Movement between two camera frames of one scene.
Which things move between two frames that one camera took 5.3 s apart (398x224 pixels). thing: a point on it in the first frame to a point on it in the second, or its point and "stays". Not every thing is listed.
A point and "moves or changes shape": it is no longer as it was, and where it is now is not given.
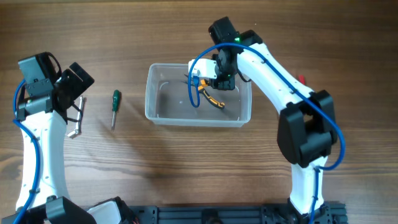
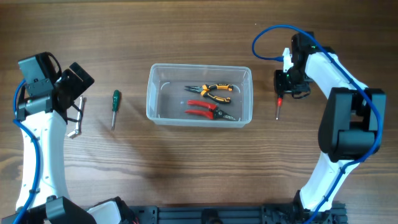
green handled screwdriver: x=115 y=107 stays
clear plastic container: x=168 y=103 stays
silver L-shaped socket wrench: x=76 y=132 stays
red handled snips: x=301 y=79 moves or changes shape
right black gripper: x=219 y=82 to x=280 y=88
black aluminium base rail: x=213 y=214 stays
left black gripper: x=80 y=86 stays
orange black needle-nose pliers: x=205 y=83 to x=204 y=89
